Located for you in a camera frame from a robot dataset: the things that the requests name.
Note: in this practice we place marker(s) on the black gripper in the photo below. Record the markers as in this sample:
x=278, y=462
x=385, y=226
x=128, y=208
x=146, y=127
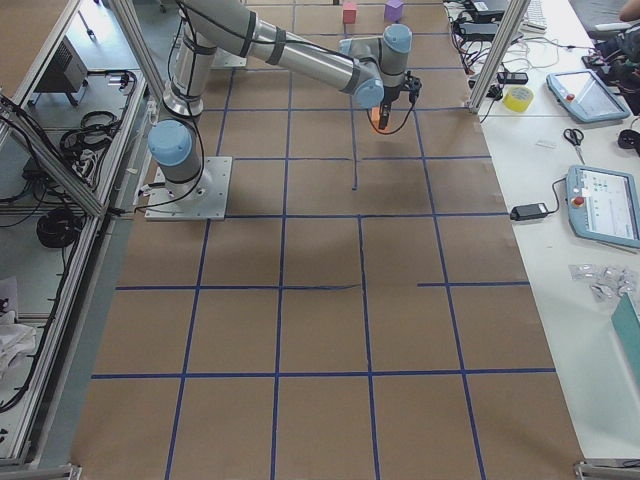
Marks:
x=390, y=94

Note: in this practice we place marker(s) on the orange foam cube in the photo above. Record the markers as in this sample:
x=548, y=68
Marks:
x=374, y=117

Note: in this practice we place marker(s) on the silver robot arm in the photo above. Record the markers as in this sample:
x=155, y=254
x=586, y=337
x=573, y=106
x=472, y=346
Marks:
x=373, y=69

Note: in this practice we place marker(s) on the purple foam cube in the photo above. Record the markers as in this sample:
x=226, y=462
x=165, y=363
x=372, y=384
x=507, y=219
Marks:
x=393, y=10

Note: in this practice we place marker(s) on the pink foam cube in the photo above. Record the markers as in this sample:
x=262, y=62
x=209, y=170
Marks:
x=349, y=12

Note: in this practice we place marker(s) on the black small device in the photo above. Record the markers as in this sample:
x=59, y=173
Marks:
x=512, y=78

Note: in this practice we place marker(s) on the yellow tape roll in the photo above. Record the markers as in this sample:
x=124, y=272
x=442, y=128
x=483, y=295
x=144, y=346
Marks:
x=518, y=98

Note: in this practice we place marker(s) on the black power adapter brick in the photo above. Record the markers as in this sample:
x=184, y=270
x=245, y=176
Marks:
x=528, y=212

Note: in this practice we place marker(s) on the brown paper mat blue grid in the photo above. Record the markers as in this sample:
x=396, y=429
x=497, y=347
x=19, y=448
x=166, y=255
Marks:
x=363, y=312

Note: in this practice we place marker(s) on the blue teach pendant far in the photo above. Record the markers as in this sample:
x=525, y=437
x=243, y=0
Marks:
x=586, y=97

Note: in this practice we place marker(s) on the blue teach pendant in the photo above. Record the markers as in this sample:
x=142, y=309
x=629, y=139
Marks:
x=586, y=97
x=603, y=205

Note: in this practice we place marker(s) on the blue teach pendant near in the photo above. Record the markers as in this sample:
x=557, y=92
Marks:
x=603, y=205

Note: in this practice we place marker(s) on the plastic bags of screws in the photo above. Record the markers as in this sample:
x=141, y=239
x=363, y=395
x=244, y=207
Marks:
x=606, y=282

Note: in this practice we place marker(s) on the grey electronics box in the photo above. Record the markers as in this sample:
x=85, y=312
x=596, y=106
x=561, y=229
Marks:
x=66, y=73

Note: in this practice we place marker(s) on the teal box corner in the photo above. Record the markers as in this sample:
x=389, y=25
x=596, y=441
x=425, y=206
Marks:
x=625, y=320

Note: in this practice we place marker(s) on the crumpled white cloth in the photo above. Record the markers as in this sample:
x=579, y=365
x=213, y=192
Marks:
x=17, y=340

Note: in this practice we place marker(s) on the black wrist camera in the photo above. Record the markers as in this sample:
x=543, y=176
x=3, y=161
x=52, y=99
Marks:
x=412, y=86

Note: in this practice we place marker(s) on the aluminium frame post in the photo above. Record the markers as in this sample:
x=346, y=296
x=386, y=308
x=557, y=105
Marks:
x=507, y=28

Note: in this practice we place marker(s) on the black handled scissors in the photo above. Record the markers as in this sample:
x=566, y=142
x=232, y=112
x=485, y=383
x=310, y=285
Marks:
x=575, y=137

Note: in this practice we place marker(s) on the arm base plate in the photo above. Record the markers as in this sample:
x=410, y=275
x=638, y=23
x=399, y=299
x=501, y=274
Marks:
x=203, y=198

